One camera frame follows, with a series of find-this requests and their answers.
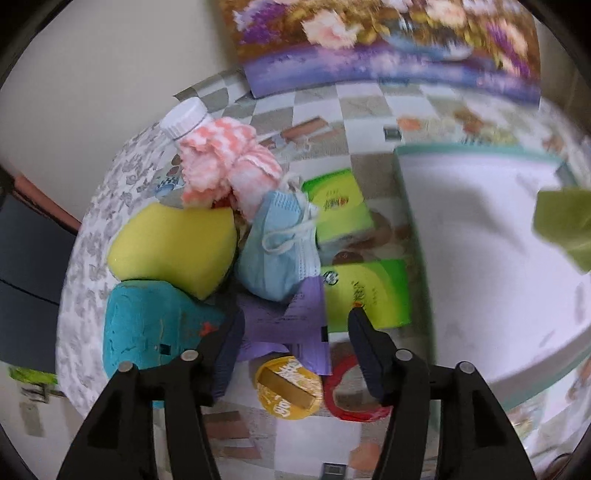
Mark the teal plush toy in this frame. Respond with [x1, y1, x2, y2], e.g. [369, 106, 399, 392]
[102, 279, 227, 409]

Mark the yellow sponge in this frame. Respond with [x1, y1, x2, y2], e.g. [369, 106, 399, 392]
[107, 203, 238, 301]

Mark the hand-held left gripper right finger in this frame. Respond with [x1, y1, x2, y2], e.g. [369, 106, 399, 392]
[347, 307, 539, 480]

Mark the floral painting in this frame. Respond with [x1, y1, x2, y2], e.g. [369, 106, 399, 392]
[219, 0, 543, 104]

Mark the dark cabinet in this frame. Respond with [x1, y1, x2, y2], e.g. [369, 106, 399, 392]
[0, 166, 81, 374]

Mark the pink checkered cloth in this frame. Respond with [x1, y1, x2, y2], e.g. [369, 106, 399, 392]
[178, 117, 283, 220]

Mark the white box with teal rim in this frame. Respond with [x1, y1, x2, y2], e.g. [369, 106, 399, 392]
[394, 142, 591, 411]

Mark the green cloth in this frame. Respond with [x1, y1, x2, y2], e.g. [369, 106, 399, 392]
[532, 187, 591, 273]

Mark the green packet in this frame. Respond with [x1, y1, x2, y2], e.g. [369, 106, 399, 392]
[9, 367, 58, 386]

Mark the red tape roll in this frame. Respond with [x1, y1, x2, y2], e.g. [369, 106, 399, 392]
[322, 353, 393, 423]

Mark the green box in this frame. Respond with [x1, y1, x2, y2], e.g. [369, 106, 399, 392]
[301, 168, 376, 245]
[320, 258, 413, 333]

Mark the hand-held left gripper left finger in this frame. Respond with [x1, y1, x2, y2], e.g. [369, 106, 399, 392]
[55, 307, 245, 480]

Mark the grey floral cloth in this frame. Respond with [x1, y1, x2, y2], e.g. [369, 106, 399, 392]
[55, 122, 185, 416]

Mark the white plastic bottle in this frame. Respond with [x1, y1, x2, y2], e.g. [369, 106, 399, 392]
[159, 98, 209, 153]

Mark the blue face mask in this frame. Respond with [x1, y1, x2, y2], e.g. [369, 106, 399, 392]
[235, 173, 321, 303]

